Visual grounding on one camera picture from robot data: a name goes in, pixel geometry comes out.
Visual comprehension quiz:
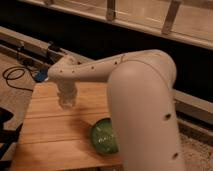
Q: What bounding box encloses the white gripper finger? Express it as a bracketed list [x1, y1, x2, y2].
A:
[71, 96, 77, 106]
[58, 98, 65, 109]

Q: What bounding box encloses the black chair base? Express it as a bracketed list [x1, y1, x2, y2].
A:
[0, 107, 22, 171]

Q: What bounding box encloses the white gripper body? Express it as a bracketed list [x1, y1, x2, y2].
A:
[57, 81, 77, 99]

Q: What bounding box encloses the blue box on floor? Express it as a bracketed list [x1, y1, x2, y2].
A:
[34, 70, 48, 83]

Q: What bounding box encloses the black cable loop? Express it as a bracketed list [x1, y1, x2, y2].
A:
[2, 65, 34, 92]

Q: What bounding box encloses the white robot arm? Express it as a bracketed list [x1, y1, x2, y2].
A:
[48, 50, 186, 171]

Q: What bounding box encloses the wooden board table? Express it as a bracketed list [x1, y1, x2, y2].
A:
[10, 83, 121, 171]

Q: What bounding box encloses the green ceramic bowl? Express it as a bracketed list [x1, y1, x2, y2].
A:
[90, 118, 118, 155]

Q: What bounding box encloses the metal floor rail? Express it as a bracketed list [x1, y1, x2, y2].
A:
[0, 26, 213, 126]

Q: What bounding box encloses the black power adapter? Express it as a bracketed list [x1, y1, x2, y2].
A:
[46, 42, 62, 58]

